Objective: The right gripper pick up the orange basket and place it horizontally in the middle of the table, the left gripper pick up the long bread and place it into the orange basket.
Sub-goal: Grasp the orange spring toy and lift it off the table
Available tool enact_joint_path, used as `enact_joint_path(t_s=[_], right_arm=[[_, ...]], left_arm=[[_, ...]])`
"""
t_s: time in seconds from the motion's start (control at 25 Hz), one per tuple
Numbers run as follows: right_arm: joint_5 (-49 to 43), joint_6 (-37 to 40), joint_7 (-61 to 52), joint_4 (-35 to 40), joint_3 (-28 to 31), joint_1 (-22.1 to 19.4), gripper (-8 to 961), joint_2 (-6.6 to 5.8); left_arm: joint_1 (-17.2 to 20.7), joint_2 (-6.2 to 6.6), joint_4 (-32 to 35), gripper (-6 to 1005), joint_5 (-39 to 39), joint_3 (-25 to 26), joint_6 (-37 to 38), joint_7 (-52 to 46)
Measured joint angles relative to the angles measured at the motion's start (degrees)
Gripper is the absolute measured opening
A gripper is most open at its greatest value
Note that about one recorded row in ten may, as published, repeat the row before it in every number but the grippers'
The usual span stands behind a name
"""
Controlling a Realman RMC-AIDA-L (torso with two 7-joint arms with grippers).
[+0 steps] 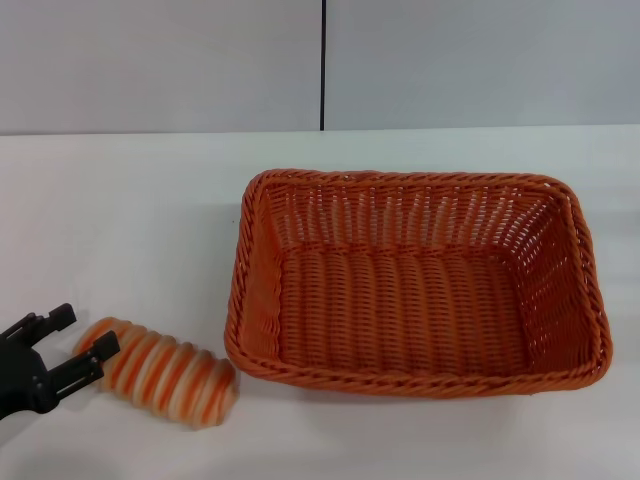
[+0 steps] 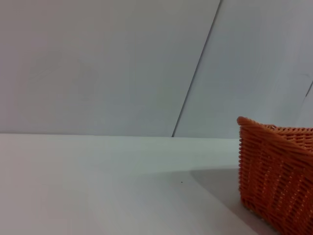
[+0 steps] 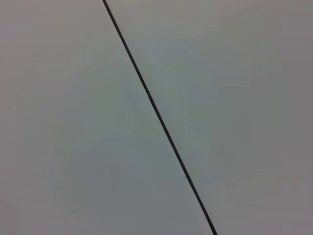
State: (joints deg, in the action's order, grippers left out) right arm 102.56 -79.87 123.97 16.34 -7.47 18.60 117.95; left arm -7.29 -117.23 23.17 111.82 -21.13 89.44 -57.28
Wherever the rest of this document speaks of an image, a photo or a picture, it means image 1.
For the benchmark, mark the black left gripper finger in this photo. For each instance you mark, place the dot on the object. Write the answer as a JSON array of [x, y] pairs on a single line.
[[61, 316], [95, 357]]

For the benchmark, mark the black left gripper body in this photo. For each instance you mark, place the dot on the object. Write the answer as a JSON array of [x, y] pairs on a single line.
[[20, 372]]

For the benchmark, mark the orange white striped bread roll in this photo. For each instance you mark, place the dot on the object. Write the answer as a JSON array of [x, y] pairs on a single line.
[[170, 372]]

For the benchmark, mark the orange woven plastic basket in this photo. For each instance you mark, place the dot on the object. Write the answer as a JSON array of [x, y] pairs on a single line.
[[415, 300]]

